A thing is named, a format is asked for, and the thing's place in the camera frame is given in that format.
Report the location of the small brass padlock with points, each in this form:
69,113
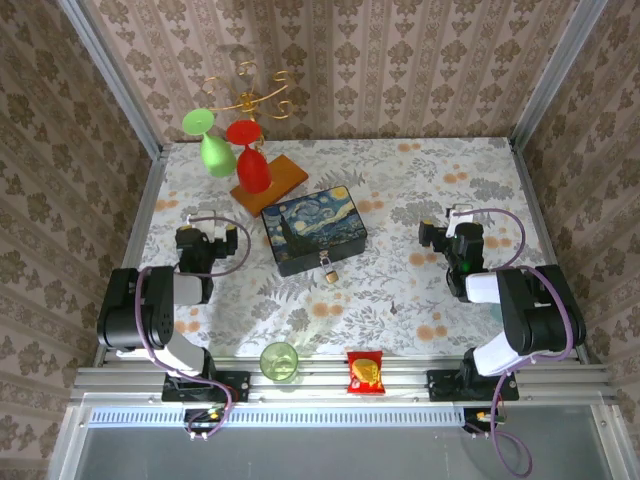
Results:
331,274

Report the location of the red plastic wine glass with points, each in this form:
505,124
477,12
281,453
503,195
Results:
252,170

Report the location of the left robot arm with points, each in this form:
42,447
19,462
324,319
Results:
125,310

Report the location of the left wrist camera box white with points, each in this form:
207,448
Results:
216,227

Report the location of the green plastic wine glass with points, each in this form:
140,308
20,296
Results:
217,155

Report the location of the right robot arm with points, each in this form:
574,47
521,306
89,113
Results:
540,310

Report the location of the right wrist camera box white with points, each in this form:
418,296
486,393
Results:
457,216

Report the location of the floral table cloth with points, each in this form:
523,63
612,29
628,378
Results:
400,165

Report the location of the aluminium frame rail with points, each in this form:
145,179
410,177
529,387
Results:
320,387

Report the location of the starry night painted box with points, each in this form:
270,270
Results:
312,225

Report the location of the black connector block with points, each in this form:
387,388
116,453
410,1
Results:
200,417
480,419

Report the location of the green transparent plastic cup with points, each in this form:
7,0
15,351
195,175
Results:
279,364

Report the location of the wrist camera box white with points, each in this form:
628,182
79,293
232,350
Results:
457,216
216,227

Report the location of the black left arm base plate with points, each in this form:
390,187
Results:
235,387

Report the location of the aluminium frame post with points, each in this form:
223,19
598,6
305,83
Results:
110,75
555,75

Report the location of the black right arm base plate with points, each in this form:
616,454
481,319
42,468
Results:
442,387

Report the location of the red snack packet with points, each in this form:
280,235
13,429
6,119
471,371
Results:
366,374

